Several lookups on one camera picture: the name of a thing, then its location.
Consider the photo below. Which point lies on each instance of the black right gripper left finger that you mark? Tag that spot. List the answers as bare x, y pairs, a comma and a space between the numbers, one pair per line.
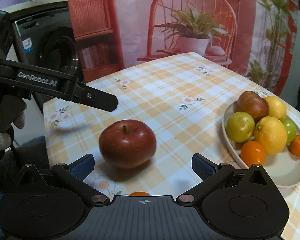
71, 177

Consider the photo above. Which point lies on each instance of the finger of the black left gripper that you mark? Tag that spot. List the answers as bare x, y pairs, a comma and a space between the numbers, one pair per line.
92, 97

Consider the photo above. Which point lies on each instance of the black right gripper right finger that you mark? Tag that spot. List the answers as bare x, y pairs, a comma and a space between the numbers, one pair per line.
212, 176

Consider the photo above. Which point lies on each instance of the orange mandarin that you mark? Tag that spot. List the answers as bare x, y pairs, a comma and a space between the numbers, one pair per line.
253, 152

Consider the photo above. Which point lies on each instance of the shiny red apple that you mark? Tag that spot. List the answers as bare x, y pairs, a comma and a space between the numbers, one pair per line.
127, 144

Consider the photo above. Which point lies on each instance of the large yellow lemon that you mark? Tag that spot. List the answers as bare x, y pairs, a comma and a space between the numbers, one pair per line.
271, 134

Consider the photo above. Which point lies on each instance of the green lime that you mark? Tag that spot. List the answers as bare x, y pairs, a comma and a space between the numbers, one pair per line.
290, 127

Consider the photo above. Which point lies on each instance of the gloved left hand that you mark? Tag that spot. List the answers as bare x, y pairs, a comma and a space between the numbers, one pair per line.
11, 112

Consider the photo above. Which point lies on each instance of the black washing machine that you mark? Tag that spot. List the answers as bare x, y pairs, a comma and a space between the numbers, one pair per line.
44, 36

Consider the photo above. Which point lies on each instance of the yellow-green plum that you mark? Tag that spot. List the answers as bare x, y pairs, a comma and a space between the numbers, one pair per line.
240, 127

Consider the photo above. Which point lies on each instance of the small orange fruit near edge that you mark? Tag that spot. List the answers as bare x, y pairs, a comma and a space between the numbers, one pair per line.
139, 194

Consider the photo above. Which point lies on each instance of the printed pink backdrop cloth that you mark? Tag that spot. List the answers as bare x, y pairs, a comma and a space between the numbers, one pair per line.
254, 38

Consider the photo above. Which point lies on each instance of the dull red apple on plate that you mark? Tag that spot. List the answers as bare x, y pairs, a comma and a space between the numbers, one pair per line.
251, 103

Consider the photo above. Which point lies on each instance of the small mandarin on plate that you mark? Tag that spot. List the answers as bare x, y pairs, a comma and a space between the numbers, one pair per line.
294, 146

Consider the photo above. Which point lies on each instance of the yellow lemon at plate back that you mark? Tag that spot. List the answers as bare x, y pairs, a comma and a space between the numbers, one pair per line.
277, 107

